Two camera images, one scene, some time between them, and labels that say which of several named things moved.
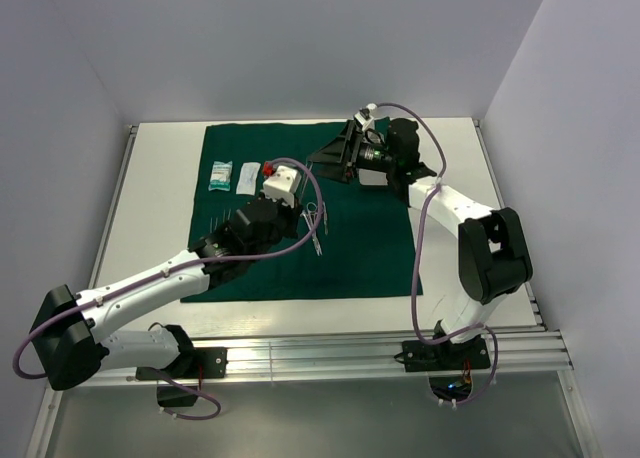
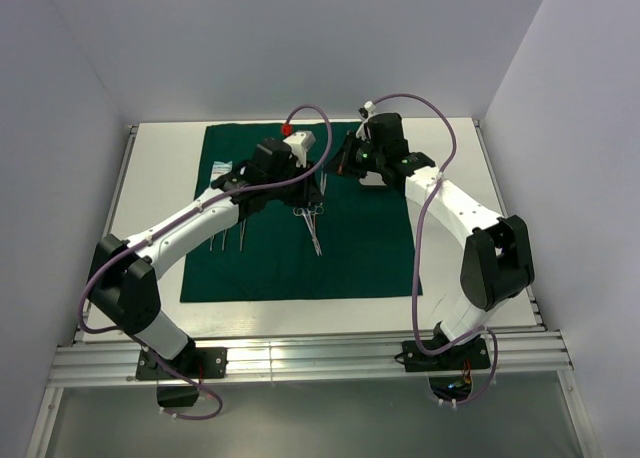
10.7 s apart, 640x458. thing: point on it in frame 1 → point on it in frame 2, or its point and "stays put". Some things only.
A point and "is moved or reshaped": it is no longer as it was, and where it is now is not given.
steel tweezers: (325, 218) is moved or reshaped
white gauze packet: (220, 178) stays put
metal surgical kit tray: (372, 177) stays put
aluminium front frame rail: (370, 353) stays put
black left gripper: (291, 215) → (304, 192)
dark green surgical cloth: (357, 237) stays put
